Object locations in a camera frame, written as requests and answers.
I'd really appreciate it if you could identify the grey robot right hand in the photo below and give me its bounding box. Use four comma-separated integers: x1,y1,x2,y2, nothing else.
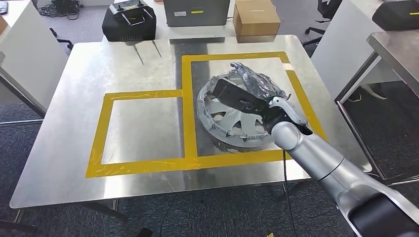
212,62,291,120

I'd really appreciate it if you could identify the silver plastic wheel hubcap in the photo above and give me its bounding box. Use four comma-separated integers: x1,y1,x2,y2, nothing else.
196,67,297,154

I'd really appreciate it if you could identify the stainless steel workbench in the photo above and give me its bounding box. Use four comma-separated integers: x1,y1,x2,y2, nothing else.
9,34,373,223

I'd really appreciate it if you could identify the yellow tape table marking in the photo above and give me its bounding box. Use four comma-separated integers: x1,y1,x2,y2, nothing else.
85,51,329,179

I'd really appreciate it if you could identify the grey equipment case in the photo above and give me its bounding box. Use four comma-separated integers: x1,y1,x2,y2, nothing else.
163,0,231,28

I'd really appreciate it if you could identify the white partition panel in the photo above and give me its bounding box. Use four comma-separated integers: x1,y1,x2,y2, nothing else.
0,0,69,111
310,0,403,101

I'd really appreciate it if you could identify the black office chair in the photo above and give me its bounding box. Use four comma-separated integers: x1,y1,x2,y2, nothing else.
49,27,75,50
302,0,343,47

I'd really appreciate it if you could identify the black equipment bag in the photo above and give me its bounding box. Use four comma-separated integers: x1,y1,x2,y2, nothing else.
372,0,419,32
101,0,157,42

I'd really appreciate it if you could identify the black remote controller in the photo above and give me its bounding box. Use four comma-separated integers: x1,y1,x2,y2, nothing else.
109,0,155,26

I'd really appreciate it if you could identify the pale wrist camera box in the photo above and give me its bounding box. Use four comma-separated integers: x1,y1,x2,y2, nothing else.
268,96,308,126

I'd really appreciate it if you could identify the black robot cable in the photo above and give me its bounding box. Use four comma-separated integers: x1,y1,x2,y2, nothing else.
282,149,298,237

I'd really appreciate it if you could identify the black cable pile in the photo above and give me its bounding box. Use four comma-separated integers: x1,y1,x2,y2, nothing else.
38,0,84,21

